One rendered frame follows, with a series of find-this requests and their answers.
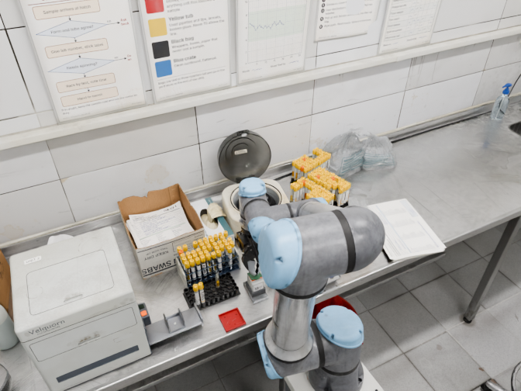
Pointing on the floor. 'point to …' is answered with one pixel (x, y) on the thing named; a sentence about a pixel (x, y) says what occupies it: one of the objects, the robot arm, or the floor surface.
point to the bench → (415, 172)
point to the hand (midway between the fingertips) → (256, 274)
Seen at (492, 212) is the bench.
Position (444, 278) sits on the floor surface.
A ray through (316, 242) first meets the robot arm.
